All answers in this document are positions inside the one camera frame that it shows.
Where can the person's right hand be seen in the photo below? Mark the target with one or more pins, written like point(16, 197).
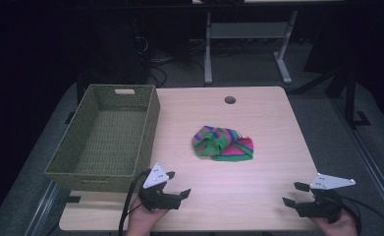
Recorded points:
point(341, 227)

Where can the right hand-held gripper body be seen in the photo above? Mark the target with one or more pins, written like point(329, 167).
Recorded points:
point(322, 205)

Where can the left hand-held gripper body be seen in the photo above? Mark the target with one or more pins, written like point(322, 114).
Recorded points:
point(158, 200)

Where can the striped green pink knitted cloth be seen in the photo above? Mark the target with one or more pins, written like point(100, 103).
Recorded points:
point(224, 144)

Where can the grey metal floor rail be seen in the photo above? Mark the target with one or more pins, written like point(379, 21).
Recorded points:
point(43, 209)
point(369, 160)

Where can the black metal stand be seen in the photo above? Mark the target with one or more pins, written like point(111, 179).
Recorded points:
point(350, 95)

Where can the grey metal desk frame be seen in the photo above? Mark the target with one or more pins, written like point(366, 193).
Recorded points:
point(248, 31)

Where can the green woven basket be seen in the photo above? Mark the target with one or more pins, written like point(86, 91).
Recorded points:
point(109, 141)

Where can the person's left hand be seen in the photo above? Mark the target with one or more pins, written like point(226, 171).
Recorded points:
point(142, 221)

